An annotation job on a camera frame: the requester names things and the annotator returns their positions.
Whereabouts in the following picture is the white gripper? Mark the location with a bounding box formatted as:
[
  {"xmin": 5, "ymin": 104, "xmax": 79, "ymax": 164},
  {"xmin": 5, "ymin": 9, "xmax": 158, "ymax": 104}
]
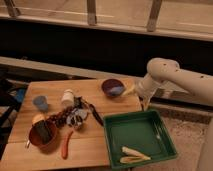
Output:
[{"xmin": 122, "ymin": 74, "xmax": 158, "ymax": 111}]

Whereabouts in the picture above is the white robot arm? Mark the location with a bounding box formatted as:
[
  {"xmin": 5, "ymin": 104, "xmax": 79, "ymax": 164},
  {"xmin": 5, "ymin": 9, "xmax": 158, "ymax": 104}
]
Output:
[{"xmin": 123, "ymin": 58, "xmax": 213, "ymax": 171}]

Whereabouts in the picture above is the dark purple bowl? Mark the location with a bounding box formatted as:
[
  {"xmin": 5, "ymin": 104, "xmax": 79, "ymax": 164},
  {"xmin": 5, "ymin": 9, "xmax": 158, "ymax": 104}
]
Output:
[{"xmin": 101, "ymin": 79, "xmax": 125, "ymax": 97}]

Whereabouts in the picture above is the copper metal cup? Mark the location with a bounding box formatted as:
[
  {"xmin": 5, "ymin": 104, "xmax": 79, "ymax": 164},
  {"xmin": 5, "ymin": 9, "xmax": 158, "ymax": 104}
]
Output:
[{"xmin": 28, "ymin": 120, "xmax": 58, "ymax": 148}]

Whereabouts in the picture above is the orange carrot toy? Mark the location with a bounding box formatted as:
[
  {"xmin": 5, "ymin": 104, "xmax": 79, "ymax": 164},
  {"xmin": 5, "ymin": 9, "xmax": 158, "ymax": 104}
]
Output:
[{"xmin": 61, "ymin": 130, "xmax": 73, "ymax": 159}]

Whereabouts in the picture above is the white small bottle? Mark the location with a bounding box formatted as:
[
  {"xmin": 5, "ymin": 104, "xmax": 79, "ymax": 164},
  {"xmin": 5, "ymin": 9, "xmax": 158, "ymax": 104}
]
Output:
[{"xmin": 61, "ymin": 89, "xmax": 74, "ymax": 108}]

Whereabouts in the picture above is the blue plastic cup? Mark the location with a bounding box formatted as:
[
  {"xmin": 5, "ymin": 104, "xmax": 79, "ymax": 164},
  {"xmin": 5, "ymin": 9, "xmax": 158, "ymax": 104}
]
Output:
[{"xmin": 33, "ymin": 96, "xmax": 48, "ymax": 112}]

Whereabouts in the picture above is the black utensil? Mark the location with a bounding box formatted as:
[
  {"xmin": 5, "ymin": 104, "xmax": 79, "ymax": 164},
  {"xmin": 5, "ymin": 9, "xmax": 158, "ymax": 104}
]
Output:
[{"xmin": 89, "ymin": 104, "xmax": 103, "ymax": 126}]

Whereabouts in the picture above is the green plastic tray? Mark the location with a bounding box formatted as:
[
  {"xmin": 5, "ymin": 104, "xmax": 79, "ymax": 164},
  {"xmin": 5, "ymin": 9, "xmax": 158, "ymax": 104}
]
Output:
[{"xmin": 103, "ymin": 110, "xmax": 177, "ymax": 170}]

